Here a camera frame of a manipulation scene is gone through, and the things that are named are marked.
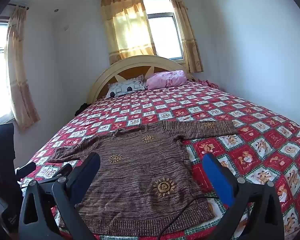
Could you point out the red cloth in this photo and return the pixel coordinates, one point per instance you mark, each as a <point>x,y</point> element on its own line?
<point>207,83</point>

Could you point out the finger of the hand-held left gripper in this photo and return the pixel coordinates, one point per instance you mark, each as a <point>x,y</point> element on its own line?
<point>26,169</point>
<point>62,170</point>

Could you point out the pink pillow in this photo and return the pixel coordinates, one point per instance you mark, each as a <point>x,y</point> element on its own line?
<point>165,80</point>

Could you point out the dark object beside bed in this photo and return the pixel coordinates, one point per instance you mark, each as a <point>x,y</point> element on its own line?
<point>81,108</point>

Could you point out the brown knit sweater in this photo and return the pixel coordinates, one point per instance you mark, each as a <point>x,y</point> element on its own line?
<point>140,167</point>

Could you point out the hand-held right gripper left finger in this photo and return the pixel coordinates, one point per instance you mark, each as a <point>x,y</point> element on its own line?
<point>86,180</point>

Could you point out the grey patterned pillow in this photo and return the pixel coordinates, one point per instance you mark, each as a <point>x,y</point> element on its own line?
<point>125,88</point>

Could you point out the red checkered printed blanket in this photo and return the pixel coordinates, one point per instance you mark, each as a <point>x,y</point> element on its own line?
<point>252,142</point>

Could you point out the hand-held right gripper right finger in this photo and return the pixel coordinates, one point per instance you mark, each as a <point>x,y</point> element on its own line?
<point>218,180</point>

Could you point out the cream wooden headboard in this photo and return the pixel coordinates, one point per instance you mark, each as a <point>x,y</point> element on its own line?
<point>130,63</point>

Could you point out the black curtain rod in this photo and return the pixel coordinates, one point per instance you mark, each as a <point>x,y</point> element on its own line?
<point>17,5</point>

